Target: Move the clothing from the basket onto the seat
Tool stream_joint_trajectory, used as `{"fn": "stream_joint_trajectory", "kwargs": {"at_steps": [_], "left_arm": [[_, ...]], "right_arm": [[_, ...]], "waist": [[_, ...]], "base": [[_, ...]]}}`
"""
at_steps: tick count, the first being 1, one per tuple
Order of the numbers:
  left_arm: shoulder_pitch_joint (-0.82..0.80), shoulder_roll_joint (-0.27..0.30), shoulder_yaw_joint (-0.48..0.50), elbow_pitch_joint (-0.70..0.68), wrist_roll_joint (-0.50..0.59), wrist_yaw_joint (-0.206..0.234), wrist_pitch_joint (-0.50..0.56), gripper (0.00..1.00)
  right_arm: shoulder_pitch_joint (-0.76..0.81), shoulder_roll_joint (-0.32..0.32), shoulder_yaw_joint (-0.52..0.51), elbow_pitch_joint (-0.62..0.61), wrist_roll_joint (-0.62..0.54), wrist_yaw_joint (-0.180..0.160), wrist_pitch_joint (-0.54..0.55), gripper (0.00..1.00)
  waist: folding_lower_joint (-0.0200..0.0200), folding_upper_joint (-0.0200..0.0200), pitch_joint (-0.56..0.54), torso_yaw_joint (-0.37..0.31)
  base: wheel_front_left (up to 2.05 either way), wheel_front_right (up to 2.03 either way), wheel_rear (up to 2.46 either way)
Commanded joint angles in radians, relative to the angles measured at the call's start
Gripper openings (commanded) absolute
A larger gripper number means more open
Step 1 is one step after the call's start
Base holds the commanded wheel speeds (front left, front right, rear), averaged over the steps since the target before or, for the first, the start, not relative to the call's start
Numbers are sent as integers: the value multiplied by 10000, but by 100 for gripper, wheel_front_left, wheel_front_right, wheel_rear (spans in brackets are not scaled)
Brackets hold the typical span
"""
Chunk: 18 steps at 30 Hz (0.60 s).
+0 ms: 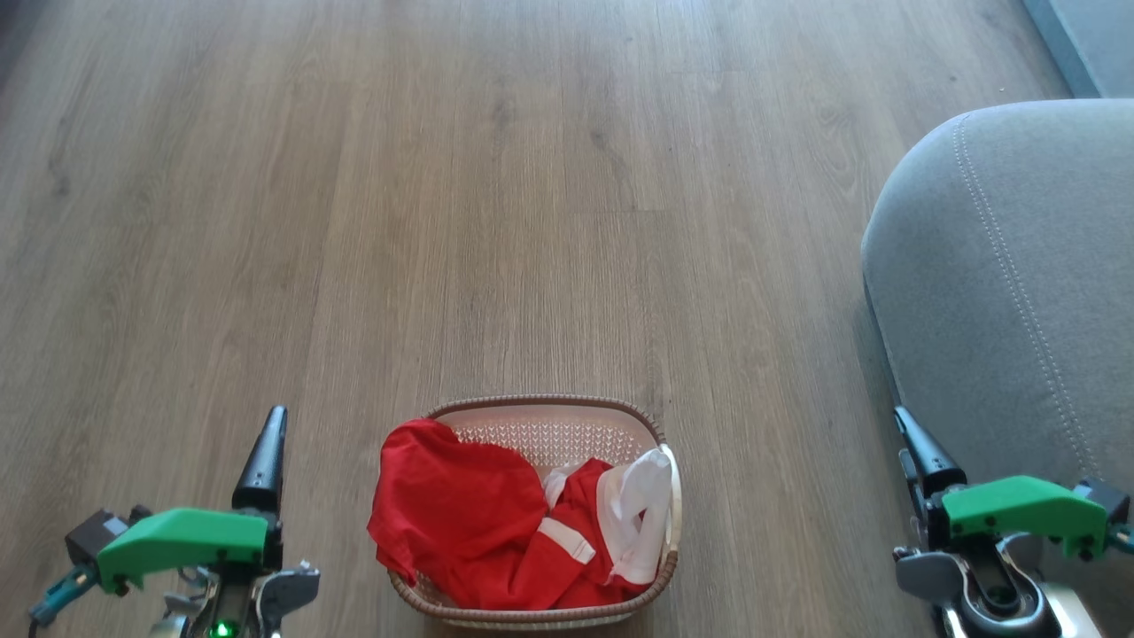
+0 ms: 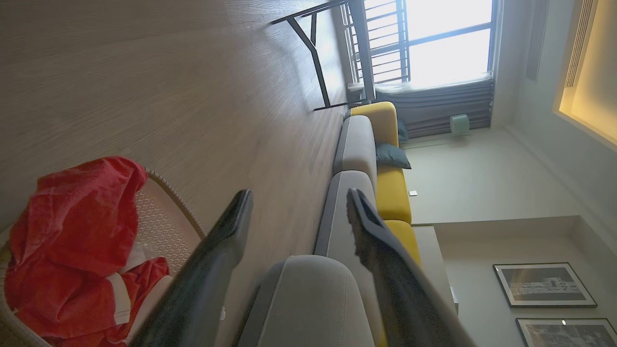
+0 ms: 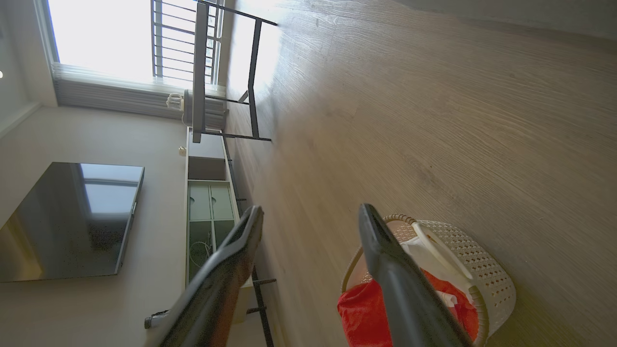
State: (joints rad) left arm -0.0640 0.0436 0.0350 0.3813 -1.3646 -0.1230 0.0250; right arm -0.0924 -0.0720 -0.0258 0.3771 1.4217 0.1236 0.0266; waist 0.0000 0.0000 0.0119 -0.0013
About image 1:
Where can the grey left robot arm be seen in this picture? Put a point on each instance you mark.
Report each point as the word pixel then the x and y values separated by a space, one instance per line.
pixel 257 602

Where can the woven plastic laundry basket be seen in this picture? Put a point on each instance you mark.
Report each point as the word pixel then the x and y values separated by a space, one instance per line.
pixel 549 430

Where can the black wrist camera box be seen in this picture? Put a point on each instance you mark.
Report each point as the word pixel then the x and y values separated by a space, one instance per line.
pixel 93 533
pixel 1103 501

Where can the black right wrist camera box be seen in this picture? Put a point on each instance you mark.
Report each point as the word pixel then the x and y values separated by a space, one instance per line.
pixel 1103 501

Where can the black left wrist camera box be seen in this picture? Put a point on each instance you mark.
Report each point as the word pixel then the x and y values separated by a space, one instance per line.
pixel 93 533

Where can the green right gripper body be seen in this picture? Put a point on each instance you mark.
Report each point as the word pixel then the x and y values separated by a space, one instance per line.
pixel 1019 509

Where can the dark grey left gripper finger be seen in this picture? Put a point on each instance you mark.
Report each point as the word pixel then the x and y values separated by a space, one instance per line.
pixel 263 465

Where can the grey sofa seat with stitching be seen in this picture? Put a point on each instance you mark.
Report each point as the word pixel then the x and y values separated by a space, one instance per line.
pixel 1010 292

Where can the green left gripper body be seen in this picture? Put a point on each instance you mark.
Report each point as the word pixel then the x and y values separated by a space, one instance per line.
pixel 182 540

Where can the grey sofa seat module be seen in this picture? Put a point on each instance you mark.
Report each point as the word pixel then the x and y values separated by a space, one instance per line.
pixel 1094 40

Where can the red garment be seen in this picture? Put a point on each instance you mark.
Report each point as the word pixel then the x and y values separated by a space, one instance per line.
pixel 461 523

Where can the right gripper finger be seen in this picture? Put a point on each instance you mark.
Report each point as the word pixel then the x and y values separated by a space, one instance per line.
pixel 910 483
pixel 926 456

